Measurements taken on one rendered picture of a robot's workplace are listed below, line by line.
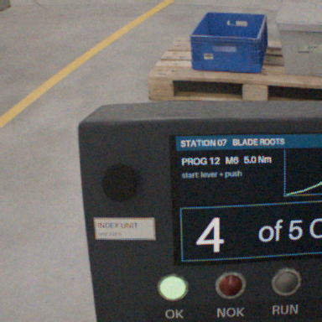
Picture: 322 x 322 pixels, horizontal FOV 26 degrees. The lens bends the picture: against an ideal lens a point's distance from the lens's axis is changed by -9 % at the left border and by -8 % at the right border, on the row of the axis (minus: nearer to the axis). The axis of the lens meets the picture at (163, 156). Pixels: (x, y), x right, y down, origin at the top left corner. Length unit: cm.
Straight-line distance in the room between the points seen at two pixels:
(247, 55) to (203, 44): 26
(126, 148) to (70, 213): 242
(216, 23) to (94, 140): 397
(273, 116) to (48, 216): 246
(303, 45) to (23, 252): 199
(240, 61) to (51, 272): 186
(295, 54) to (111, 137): 338
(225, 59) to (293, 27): 47
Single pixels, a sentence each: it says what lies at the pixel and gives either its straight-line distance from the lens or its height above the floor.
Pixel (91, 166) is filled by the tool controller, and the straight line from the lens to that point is 59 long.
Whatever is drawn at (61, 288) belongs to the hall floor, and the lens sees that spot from 255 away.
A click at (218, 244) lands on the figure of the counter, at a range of 60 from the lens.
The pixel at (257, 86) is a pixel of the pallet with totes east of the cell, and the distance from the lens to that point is 390.
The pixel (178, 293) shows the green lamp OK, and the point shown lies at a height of 112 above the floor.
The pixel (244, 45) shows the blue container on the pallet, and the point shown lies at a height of 32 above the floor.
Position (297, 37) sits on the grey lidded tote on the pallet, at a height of 39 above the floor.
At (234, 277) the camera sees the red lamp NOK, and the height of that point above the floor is 113.
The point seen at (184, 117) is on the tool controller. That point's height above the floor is 125.
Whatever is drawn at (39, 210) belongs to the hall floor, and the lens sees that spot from 305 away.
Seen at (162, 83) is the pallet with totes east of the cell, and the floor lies 10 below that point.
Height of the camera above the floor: 148
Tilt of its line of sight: 26 degrees down
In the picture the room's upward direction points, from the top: 4 degrees counter-clockwise
